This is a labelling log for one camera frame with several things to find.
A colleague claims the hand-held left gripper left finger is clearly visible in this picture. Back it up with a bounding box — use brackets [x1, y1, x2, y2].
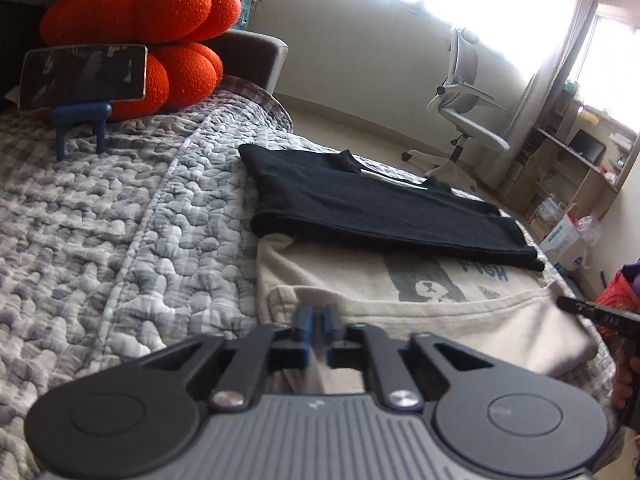
[142, 305, 318, 411]

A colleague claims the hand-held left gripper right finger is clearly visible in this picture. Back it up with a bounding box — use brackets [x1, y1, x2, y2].
[320, 305, 506, 411]

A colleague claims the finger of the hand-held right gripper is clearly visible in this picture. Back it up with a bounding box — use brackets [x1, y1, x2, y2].
[556, 296, 598, 318]

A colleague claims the beige black raglan shirt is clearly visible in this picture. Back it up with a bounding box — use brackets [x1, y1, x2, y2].
[239, 144, 601, 396]

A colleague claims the person's right hand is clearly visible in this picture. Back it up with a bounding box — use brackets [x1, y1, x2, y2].
[612, 347, 640, 428]

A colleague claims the red bag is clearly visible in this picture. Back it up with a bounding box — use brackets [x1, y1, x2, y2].
[595, 260, 640, 321]

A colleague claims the white plastic bag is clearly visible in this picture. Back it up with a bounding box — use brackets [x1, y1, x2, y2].
[539, 203, 603, 273]

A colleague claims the wooden shelf unit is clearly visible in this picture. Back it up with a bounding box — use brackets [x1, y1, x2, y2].
[500, 80, 640, 261]

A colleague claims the black monitor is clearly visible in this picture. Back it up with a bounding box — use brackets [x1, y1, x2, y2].
[570, 129, 607, 163]

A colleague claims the grey checked quilt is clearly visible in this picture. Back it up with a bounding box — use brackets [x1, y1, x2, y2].
[0, 75, 621, 480]

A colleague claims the white office chair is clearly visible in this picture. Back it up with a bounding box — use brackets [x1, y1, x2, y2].
[401, 25, 511, 183]

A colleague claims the grey sofa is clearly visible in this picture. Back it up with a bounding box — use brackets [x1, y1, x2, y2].
[0, 2, 290, 106]

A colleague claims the orange knitted pumpkin cushion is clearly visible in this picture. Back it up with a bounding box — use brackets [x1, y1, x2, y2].
[40, 0, 242, 53]
[102, 41, 224, 122]

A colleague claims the blue phone stand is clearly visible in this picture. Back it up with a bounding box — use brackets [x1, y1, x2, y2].
[50, 102, 113, 162]

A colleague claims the blue patterned bag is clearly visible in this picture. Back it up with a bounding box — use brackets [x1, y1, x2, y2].
[235, 0, 258, 31]

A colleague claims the smartphone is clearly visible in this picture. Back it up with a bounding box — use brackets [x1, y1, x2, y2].
[17, 44, 149, 112]

